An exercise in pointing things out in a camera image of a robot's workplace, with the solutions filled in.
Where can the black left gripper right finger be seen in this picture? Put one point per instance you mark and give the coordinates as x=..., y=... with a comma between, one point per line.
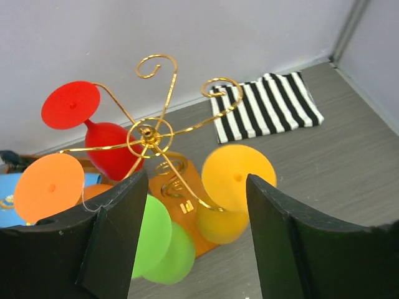
x=304, y=253

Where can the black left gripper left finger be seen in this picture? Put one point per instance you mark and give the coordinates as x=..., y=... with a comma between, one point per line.
x=87, y=251

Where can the green plastic wine glass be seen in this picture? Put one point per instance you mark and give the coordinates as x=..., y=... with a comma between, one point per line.
x=165, y=251

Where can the orange plastic wine glass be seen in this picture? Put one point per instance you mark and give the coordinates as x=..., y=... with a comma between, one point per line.
x=52, y=184

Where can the yellow plastic wine glass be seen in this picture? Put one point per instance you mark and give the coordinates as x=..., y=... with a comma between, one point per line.
x=224, y=176

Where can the red plastic wine glass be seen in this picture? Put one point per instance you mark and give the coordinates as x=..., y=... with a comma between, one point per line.
x=72, y=105

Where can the gold wire glass rack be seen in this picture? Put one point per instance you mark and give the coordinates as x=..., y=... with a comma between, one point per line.
x=175, y=163

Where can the wooden compartment tray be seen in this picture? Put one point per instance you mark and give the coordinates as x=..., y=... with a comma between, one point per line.
x=86, y=164

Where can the blue patterned cloth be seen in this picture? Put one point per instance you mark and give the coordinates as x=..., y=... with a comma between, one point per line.
x=9, y=216

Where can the dark patterned cloth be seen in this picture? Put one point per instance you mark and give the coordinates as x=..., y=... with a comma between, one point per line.
x=15, y=162

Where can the black white striped cloth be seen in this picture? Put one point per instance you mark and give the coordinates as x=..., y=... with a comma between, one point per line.
x=271, y=104

